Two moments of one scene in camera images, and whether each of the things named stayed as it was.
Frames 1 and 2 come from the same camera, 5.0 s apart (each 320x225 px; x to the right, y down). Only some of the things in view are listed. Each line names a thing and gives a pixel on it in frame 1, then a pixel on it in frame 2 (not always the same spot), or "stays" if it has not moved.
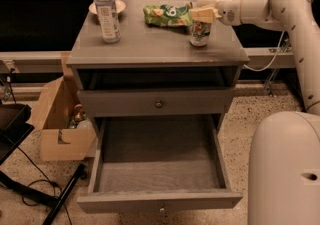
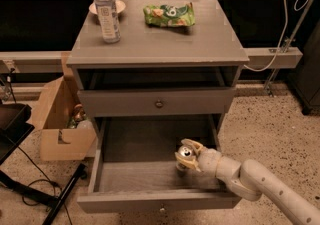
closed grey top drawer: (111, 103) stays
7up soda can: (200, 33) -> (185, 151)
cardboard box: (57, 142) stays
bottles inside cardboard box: (79, 121) stays
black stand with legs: (15, 126) stays
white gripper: (228, 10) -> (209, 159)
